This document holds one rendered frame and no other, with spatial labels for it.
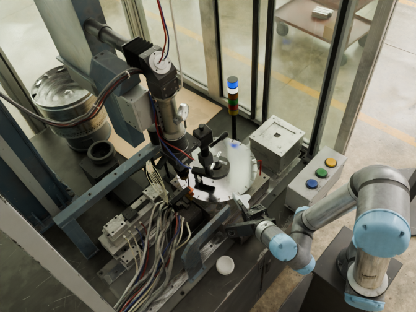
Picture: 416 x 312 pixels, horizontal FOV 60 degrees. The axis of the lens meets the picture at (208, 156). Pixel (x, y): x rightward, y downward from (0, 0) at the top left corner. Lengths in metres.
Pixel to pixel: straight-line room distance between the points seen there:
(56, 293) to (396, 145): 2.42
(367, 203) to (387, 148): 2.03
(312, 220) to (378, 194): 0.34
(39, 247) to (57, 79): 1.29
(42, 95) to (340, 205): 1.36
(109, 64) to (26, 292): 0.99
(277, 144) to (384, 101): 1.81
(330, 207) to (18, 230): 0.83
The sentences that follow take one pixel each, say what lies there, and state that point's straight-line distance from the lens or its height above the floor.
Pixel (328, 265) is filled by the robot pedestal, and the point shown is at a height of 0.75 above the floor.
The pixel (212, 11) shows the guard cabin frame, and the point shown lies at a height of 1.29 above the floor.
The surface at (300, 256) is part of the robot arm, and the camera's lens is 1.21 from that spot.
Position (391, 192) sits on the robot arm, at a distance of 0.94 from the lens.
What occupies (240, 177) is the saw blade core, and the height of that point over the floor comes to 0.95.
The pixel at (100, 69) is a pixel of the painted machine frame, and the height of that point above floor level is 1.51.
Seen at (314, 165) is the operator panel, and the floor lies 0.90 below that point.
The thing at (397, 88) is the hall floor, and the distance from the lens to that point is 3.46.
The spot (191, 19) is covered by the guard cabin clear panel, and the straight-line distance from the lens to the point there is 1.86.
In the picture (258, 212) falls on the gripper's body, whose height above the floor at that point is 0.99.
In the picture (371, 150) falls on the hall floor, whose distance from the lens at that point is 2.90.
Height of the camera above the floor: 2.12
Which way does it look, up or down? 51 degrees down
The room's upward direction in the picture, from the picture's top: 7 degrees counter-clockwise
